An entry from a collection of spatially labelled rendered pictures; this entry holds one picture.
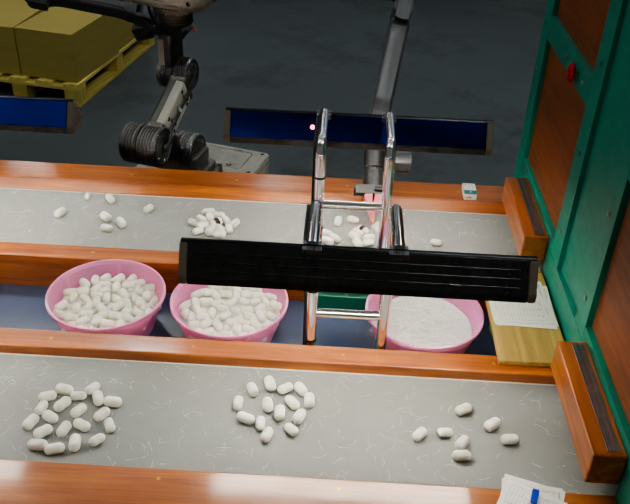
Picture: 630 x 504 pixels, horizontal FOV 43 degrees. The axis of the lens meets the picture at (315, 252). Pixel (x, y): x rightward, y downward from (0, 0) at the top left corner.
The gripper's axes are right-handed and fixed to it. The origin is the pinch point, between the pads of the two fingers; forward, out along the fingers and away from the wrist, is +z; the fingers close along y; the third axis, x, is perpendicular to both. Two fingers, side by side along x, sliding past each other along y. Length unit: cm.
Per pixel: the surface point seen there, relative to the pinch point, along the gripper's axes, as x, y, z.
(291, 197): 8.2, -22.1, -8.3
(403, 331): -25.3, 6.4, 33.6
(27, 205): 3, -93, -1
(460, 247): -3.5, 22.9, 7.1
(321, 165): -41.2, -13.8, 1.0
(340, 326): -16.2, -7.6, 31.6
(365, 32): 307, 9, -237
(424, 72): 260, 45, -182
